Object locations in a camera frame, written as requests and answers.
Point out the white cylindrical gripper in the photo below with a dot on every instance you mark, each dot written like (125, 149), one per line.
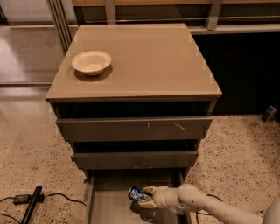
(160, 197)

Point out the blue pepsi can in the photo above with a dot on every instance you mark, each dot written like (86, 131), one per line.
(139, 195)

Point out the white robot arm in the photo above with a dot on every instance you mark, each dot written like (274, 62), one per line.
(190, 198)

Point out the bottom grey open drawer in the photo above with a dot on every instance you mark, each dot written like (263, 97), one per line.
(108, 201)

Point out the top grey drawer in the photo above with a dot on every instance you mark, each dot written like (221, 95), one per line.
(133, 129)

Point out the middle grey drawer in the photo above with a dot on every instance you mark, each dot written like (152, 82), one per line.
(135, 160)

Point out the grey drawer cabinet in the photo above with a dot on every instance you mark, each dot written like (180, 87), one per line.
(156, 70)

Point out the black rod on floor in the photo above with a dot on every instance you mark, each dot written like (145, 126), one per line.
(37, 197)

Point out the black power adapter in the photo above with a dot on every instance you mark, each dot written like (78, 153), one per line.
(22, 199)

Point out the white paper bowl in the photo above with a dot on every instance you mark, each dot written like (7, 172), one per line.
(91, 63)

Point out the small grey floor device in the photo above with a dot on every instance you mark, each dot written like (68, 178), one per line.
(269, 114)

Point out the metal window frame rail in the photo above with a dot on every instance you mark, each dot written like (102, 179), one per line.
(256, 18)

